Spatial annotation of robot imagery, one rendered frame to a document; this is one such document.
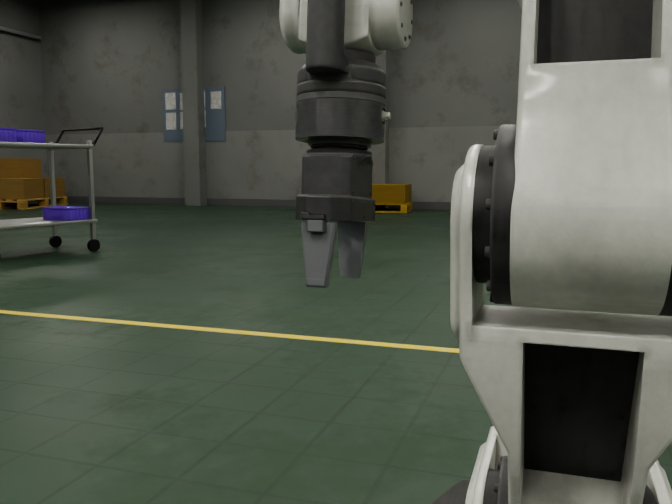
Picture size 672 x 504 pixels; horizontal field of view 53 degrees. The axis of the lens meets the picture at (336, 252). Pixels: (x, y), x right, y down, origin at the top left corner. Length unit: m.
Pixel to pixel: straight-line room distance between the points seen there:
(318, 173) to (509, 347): 0.24
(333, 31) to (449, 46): 10.34
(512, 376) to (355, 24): 0.34
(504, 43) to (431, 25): 1.16
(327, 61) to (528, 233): 0.25
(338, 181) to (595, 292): 0.25
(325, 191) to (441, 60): 10.33
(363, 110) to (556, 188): 0.23
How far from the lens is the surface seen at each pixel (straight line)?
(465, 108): 10.79
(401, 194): 9.89
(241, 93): 11.96
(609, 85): 0.51
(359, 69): 0.64
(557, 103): 0.51
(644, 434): 0.56
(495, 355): 0.53
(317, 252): 0.61
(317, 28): 0.62
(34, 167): 12.90
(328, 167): 0.63
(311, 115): 0.64
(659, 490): 0.76
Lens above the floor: 0.65
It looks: 7 degrees down
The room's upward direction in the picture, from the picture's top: straight up
